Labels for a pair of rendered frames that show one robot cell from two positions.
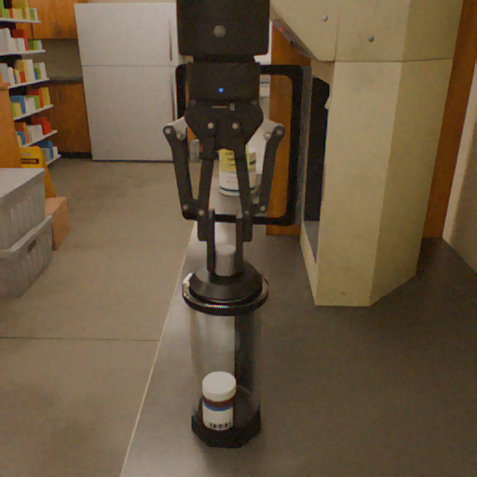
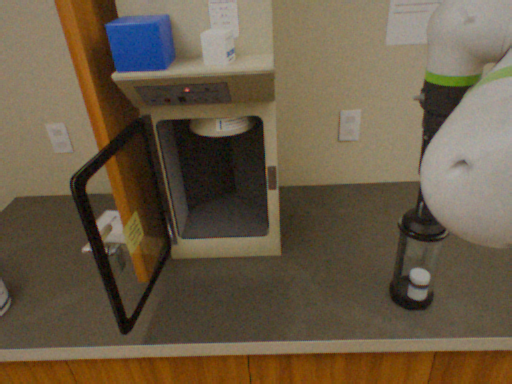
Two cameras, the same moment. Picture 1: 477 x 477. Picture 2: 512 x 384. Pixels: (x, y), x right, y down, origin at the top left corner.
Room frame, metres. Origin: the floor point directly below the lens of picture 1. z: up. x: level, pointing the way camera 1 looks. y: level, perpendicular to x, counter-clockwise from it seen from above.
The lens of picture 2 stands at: (0.85, 0.73, 1.70)
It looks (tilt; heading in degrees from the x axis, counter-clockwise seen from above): 31 degrees down; 271
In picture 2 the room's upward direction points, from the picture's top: 4 degrees counter-clockwise
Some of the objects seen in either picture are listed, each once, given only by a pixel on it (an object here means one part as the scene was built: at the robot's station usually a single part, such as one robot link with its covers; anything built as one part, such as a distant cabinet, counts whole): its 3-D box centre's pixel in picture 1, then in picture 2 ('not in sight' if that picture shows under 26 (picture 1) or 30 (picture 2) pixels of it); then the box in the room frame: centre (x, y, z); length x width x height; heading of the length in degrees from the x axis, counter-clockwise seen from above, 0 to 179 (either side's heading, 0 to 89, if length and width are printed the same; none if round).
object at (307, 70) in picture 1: (303, 151); (160, 187); (1.13, -0.17, 1.19); 0.03 x 0.02 x 0.39; 178
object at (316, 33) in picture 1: (293, 30); (199, 87); (0.98, -0.12, 1.46); 0.32 x 0.11 x 0.10; 178
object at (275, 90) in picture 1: (238, 148); (133, 223); (1.16, -0.01, 1.19); 0.30 x 0.01 x 0.40; 81
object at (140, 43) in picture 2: not in sight; (143, 42); (1.08, -0.12, 1.56); 0.10 x 0.10 x 0.09; 88
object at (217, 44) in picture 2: not in sight; (218, 47); (0.93, -0.12, 1.54); 0.05 x 0.05 x 0.06; 74
